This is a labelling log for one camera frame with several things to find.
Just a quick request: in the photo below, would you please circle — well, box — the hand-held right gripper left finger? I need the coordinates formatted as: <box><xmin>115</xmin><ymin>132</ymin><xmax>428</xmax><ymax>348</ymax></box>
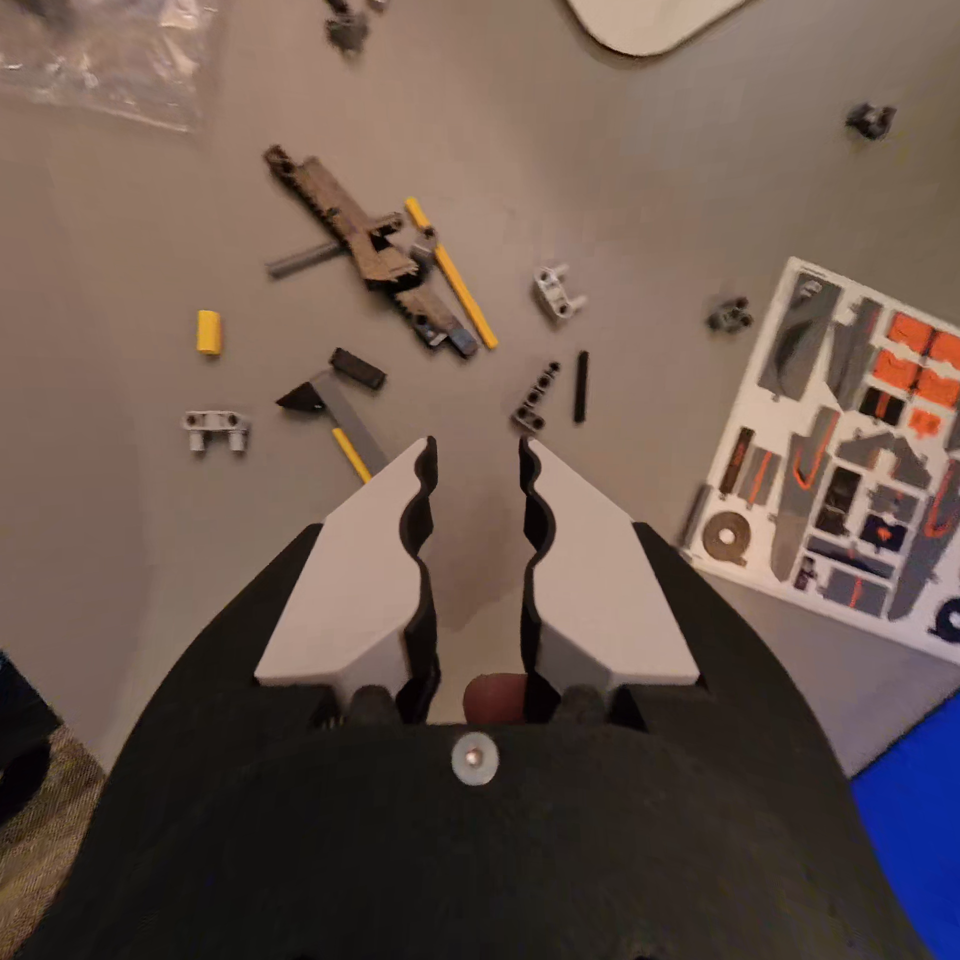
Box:
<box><xmin>255</xmin><ymin>435</ymin><xmax>441</xmax><ymax>725</ymax></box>

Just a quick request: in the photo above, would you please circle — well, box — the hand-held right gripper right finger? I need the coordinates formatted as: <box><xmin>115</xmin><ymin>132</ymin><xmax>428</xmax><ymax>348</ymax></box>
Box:
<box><xmin>519</xmin><ymin>436</ymin><xmax>700</xmax><ymax>725</ymax></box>

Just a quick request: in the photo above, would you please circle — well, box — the dark grey lego beam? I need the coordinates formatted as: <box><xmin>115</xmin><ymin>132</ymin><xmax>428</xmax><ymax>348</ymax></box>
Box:
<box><xmin>512</xmin><ymin>362</ymin><xmax>562</xmax><ymax>435</ymax></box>

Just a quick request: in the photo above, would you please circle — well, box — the short yellow lego axle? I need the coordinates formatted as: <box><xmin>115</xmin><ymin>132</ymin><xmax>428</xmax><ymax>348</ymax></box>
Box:
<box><xmin>332</xmin><ymin>427</ymin><xmax>374</xmax><ymax>485</ymax></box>

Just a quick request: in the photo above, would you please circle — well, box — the medium grey lego beam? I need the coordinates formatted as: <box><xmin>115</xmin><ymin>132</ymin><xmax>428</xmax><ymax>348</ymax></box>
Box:
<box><xmin>311</xmin><ymin>371</ymin><xmax>388</xmax><ymax>471</ymax></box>

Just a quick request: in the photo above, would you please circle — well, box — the light grey lego pin connector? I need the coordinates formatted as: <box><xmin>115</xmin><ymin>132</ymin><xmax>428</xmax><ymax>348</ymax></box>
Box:
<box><xmin>181</xmin><ymin>411</ymin><xmax>251</xmax><ymax>455</ymax></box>
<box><xmin>534</xmin><ymin>264</ymin><xmax>588</xmax><ymax>324</ymax></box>

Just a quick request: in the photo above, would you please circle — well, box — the black lego brick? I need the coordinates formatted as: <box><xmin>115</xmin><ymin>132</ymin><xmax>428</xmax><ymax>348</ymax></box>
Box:
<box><xmin>330</xmin><ymin>347</ymin><xmax>388</xmax><ymax>390</ymax></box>

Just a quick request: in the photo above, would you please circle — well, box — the lego sticker sheet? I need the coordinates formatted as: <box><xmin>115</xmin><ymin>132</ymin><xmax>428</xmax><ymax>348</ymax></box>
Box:
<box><xmin>678</xmin><ymin>257</ymin><xmax>960</xmax><ymax>666</ymax></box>

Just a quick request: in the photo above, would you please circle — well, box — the long yellow lego axle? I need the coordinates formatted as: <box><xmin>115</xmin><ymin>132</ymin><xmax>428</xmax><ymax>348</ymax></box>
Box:
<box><xmin>405</xmin><ymin>196</ymin><xmax>500</xmax><ymax>351</ymax></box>

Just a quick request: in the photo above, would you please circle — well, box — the black lego rack assembly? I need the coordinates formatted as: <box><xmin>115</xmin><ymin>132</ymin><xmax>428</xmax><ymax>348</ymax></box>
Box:
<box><xmin>262</xmin><ymin>144</ymin><xmax>481</xmax><ymax>360</ymax></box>

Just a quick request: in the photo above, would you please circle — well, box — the small black lego piece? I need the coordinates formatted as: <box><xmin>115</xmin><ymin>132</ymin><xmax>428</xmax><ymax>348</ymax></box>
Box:
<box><xmin>846</xmin><ymin>102</ymin><xmax>897</xmax><ymax>141</ymax></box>

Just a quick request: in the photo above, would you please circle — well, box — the blue plastic bin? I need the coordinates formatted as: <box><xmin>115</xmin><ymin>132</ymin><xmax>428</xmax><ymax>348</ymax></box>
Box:
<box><xmin>851</xmin><ymin>693</ymin><xmax>960</xmax><ymax>960</ymax></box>

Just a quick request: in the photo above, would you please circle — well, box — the white book stand wooden board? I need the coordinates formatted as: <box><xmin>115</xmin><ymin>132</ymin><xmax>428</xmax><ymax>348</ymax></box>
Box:
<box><xmin>566</xmin><ymin>0</ymin><xmax>751</xmax><ymax>58</ymax></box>

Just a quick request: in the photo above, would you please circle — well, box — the clear plastic zip bag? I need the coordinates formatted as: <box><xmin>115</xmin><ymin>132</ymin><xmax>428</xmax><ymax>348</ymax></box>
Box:
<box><xmin>0</xmin><ymin>0</ymin><xmax>220</xmax><ymax>134</ymax></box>

